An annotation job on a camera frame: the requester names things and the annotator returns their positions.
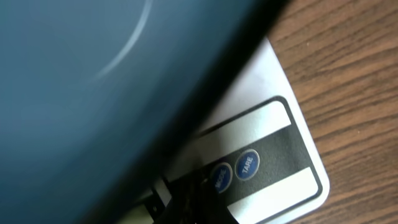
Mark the white digital kitchen scale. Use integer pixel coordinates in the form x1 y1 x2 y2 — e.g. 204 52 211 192
121 40 330 223

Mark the blue metal bowl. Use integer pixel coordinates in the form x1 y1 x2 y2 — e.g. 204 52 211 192
1 0 286 223

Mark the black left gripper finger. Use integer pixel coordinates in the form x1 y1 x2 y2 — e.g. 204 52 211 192
154 177 218 224

